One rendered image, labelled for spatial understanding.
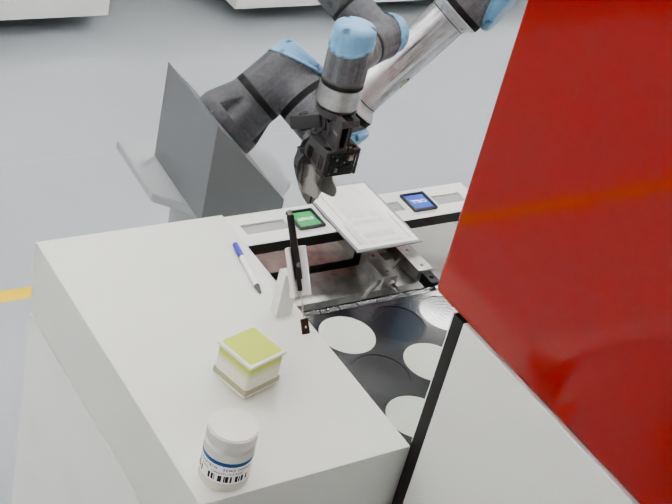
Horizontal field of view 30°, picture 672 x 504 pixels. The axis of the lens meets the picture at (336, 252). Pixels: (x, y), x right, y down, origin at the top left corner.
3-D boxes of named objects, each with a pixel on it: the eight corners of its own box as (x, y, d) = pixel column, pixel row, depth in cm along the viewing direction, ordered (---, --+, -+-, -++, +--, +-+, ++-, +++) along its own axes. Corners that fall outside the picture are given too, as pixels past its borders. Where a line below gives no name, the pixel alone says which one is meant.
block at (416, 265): (429, 280, 239) (433, 267, 237) (415, 282, 237) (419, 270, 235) (406, 256, 244) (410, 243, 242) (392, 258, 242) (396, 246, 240)
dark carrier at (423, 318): (568, 408, 213) (569, 405, 212) (404, 455, 195) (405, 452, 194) (453, 289, 235) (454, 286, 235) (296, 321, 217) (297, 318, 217)
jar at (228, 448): (257, 486, 173) (269, 435, 167) (211, 498, 169) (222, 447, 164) (233, 451, 177) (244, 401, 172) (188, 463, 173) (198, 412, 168)
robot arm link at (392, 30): (380, -14, 221) (348, 0, 213) (421, 34, 220) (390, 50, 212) (355, 14, 226) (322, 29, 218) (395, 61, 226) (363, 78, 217)
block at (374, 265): (395, 286, 234) (399, 273, 233) (380, 289, 232) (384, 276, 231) (372, 262, 239) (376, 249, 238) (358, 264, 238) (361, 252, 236)
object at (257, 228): (469, 263, 257) (488, 206, 250) (232, 308, 228) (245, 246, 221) (443, 237, 264) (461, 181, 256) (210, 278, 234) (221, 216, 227)
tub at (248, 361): (279, 384, 191) (287, 350, 187) (243, 402, 186) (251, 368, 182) (246, 357, 195) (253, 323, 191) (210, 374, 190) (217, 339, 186)
